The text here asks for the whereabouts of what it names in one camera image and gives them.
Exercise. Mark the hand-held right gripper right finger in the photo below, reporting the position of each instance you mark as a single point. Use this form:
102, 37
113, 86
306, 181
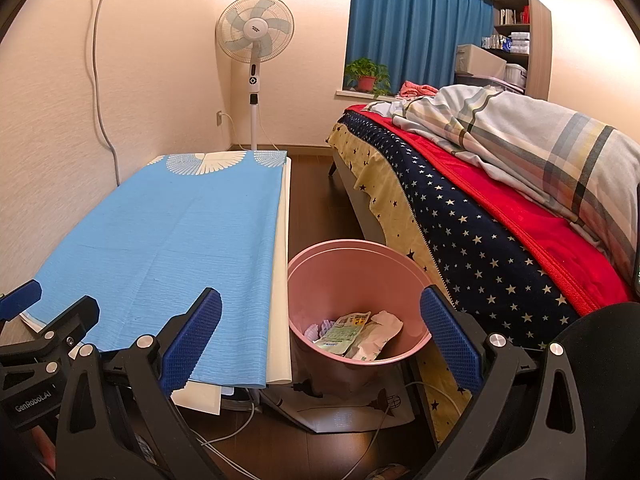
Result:
450, 340

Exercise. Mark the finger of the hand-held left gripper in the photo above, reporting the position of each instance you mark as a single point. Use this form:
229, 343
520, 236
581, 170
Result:
75, 317
22, 297

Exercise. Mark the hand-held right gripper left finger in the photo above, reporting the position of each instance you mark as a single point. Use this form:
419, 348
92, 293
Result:
192, 340

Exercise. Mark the green white packet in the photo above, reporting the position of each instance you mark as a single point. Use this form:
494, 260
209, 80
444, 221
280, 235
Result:
345, 332

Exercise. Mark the purple foam net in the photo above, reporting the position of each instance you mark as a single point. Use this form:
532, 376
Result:
320, 330

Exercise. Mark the pink trash bin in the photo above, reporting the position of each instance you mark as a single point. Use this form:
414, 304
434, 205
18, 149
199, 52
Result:
320, 290

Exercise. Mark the bed with star blanket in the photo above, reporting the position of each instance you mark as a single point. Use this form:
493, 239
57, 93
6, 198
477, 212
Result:
475, 240

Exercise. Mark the blue tablecloth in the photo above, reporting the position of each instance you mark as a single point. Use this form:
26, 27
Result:
150, 240

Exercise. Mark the white printed paper bag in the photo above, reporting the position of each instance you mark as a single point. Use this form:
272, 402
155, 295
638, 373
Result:
340, 415

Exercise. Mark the red blanket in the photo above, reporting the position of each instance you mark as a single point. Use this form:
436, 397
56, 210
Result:
540, 230

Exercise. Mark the plaid duvet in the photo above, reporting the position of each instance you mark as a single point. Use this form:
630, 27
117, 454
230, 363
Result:
525, 130

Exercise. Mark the pink clothes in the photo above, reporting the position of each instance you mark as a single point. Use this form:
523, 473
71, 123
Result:
412, 89

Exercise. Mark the clear storage bin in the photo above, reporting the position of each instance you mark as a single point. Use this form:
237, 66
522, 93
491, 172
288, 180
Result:
475, 81

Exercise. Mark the white window sill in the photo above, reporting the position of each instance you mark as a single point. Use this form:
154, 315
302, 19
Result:
360, 93

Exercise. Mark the white lidded container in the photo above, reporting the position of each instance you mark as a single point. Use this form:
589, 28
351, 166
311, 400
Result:
516, 77

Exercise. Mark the potted green plant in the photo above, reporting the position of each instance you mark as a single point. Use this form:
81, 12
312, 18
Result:
366, 82

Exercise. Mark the white cardboard box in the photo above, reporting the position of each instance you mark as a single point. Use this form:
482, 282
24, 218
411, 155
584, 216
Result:
480, 60

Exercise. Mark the stack of white packages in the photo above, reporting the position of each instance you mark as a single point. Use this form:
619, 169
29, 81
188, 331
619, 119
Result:
520, 42

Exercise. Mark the blue curtain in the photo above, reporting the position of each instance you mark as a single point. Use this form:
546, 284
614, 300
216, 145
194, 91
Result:
415, 20

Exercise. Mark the white standing fan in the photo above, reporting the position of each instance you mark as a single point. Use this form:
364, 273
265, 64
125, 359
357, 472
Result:
255, 22

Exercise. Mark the wooden bookshelf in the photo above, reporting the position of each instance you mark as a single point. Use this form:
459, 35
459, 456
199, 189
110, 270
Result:
505, 15

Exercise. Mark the grey bed frame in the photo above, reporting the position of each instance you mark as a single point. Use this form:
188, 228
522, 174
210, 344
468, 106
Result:
355, 195

